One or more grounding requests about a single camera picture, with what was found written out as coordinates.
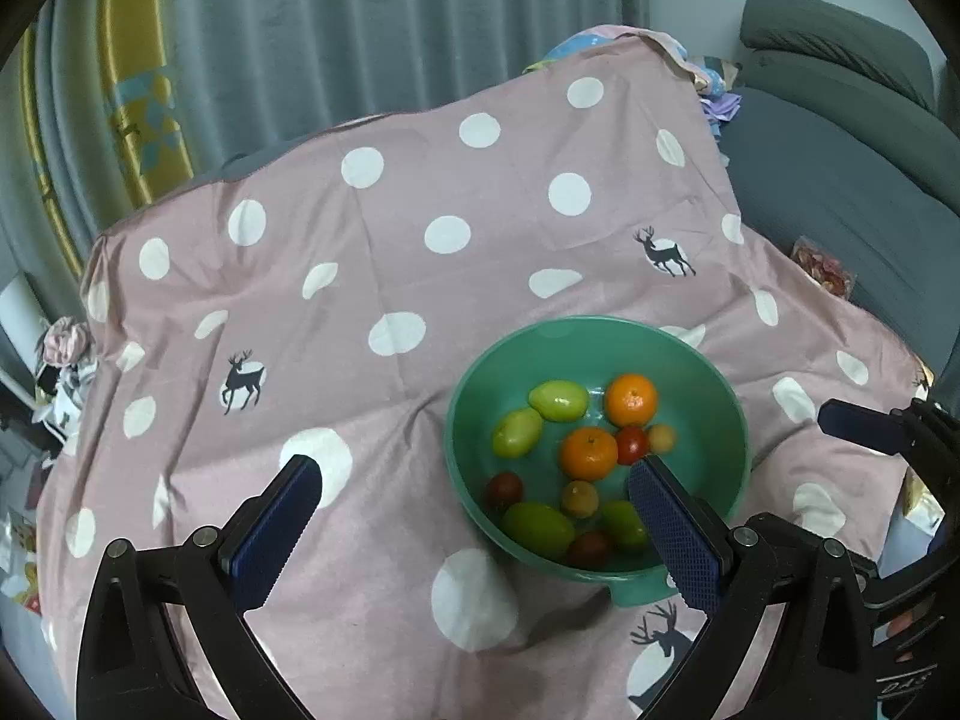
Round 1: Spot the red cherry tomato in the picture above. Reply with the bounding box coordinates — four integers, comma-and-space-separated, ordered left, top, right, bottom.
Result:
566, 530, 613, 571
615, 424, 649, 466
485, 472, 524, 511

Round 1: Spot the pink crumpled fabric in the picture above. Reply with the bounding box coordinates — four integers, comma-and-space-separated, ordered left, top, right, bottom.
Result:
37, 317, 91, 369

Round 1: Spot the yellow patterned curtain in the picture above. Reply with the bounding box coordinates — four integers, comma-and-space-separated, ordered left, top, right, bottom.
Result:
13, 0, 194, 278

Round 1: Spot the pink polka dot cloth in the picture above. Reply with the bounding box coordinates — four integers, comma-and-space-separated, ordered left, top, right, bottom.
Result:
39, 37, 919, 718

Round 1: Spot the large orange mandarin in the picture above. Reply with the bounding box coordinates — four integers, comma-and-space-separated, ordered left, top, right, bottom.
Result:
604, 372, 659, 427

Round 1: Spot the red snack packet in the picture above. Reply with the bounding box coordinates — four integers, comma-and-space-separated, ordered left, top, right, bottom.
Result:
791, 236, 856, 299

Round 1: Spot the brown longan fruit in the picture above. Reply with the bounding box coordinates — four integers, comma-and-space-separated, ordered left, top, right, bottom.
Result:
646, 422, 677, 455
560, 479, 601, 520

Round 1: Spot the small orange mandarin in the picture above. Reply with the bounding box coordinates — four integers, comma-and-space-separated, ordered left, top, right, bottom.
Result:
558, 426, 619, 483

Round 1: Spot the green jujube fruit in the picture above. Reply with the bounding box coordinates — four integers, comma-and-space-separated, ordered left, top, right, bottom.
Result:
527, 379, 589, 422
491, 406, 544, 460
599, 500, 649, 553
501, 500, 576, 561

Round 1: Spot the green plastic bowl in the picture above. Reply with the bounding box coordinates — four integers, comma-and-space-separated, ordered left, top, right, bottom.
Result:
444, 317, 748, 608

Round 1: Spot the grey curtain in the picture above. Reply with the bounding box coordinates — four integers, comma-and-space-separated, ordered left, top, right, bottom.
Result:
2, 0, 649, 310

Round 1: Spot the white table lamp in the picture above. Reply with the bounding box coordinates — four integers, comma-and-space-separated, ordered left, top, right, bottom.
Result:
0, 271, 49, 369

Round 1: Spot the grey sofa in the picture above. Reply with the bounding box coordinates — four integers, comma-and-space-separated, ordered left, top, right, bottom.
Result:
721, 0, 958, 376

